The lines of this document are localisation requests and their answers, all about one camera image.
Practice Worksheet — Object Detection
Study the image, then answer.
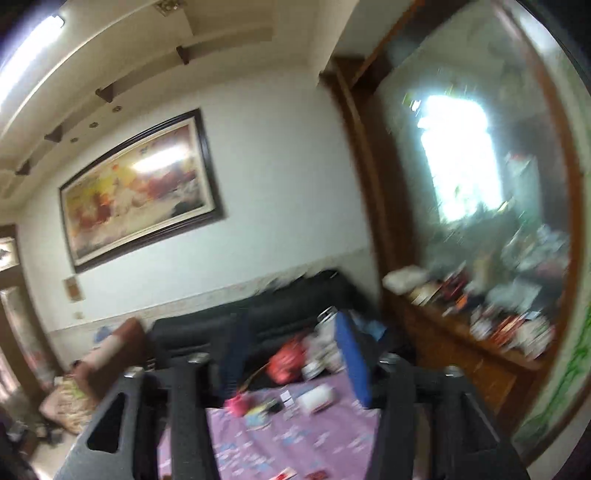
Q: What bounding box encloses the black sofa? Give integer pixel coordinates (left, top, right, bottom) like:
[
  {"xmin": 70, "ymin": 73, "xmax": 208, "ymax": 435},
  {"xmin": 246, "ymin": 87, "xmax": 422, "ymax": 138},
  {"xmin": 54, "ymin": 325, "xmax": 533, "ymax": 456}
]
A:
[{"xmin": 148, "ymin": 270, "xmax": 384, "ymax": 398}]

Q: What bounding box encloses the large cabinet mirror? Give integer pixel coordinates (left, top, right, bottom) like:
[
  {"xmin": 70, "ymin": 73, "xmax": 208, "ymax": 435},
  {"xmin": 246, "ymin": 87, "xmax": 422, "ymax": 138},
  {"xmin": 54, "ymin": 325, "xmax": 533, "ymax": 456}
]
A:
[{"xmin": 374, "ymin": 0, "xmax": 573, "ymax": 296}]

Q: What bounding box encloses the wooden cabinet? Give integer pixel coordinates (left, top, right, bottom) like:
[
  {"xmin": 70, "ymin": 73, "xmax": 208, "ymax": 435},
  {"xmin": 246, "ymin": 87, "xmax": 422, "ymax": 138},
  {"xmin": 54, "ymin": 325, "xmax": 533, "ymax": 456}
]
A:
[{"xmin": 321, "ymin": 0, "xmax": 591, "ymax": 462}]

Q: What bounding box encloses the bottle with pink knit sleeve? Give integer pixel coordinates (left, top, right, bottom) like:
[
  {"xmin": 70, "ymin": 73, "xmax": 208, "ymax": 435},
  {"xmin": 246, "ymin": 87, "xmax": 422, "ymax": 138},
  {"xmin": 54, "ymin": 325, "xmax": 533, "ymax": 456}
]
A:
[{"xmin": 225, "ymin": 392, "xmax": 253, "ymax": 418}]

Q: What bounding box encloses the red plastic bag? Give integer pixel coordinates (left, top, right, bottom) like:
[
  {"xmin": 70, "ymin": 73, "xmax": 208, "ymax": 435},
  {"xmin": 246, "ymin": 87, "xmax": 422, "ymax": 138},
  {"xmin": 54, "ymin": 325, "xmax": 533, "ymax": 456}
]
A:
[{"xmin": 268, "ymin": 339, "xmax": 308, "ymax": 384}]

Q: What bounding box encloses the white bundle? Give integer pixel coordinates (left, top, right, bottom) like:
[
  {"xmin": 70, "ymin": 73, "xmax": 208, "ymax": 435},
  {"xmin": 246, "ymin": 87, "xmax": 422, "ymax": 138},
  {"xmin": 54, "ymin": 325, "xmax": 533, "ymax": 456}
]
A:
[{"xmin": 383, "ymin": 267, "xmax": 431, "ymax": 295}]

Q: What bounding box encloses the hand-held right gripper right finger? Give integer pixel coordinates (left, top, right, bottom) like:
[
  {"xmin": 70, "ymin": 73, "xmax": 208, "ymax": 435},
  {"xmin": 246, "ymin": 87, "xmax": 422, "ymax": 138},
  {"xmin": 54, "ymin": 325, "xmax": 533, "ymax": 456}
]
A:
[{"xmin": 333, "ymin": 311, "xmax": 532, "ymax": 480}]

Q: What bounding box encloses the cabinet shelf clutter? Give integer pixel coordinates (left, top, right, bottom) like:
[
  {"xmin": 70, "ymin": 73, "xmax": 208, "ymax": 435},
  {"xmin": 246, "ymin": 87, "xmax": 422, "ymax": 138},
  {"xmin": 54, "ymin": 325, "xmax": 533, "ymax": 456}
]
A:
[{"xmin": 406, "ymin": 222, "xmax": 571, "ymax": 361}]

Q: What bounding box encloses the brown and white cushion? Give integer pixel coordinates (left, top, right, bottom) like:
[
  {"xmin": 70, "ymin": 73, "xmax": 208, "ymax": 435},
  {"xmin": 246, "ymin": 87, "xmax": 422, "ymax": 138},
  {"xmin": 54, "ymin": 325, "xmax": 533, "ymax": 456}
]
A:
[{"xmin": 69, "ymin": 318, "xmax": 151, "ymax": 407}]

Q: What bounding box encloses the purple floral tablecloth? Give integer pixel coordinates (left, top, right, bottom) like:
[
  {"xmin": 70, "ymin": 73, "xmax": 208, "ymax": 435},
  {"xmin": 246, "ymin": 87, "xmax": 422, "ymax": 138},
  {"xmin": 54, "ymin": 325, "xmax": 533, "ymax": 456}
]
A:
[{"xmin": 157, "ymin": 371, "xmax": 393, "ymax": 480}]

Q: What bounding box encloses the wooden door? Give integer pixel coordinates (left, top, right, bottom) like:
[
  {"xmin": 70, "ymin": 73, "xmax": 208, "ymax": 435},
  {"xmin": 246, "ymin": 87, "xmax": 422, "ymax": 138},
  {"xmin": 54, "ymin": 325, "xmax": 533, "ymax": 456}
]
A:
[{"xmin": 0, "ymin": 224, "xmax": 61, "ymax": 398}]

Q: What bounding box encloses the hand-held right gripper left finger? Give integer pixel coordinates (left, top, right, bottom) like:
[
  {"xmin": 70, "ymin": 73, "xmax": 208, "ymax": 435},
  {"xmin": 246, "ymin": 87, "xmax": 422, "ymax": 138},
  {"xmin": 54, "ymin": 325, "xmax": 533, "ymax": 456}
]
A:
[{"xmin": 54, "ymin": 313, "xmax": 254, "ymax": 480}]

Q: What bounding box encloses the floral cushion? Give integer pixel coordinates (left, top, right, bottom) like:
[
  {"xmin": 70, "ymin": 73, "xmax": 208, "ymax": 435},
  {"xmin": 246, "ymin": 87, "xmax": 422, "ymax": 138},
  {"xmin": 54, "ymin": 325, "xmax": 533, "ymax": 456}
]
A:
[{"xmin": 39, "ymin": 374, "xmax": 100, "ymax": 435}]

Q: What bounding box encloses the white plastic jar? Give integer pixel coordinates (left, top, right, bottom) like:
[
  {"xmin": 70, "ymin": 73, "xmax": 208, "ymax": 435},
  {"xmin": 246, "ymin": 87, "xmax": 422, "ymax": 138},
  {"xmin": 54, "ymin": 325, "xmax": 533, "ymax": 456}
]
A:
[{"xmin": 295, "ymin": 384, "xmax": 334, "ymax": 414}]

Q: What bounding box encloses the blue cloth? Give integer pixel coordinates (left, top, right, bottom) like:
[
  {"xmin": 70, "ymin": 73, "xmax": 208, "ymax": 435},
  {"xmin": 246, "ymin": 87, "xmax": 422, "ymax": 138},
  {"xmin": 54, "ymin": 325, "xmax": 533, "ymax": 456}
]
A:
[{"xmin": 360, "ymin": 318, "xmax": 387, "ymax": 343}]

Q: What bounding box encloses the framed wall painting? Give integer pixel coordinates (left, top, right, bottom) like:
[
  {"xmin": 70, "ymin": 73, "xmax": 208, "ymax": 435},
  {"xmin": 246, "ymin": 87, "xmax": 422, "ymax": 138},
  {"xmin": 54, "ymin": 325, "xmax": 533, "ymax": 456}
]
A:
[{"xmin": 58, "ymin": 108, "xmax": 225, "ymax": 274}]

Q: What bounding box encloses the ceiling tube light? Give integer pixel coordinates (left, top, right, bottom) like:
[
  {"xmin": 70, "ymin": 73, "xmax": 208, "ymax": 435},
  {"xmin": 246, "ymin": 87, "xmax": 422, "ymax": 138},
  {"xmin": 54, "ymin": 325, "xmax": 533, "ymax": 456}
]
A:
[{"xmin": 0, "ymin": 14, "xmax": 65, "ymax": 109}]

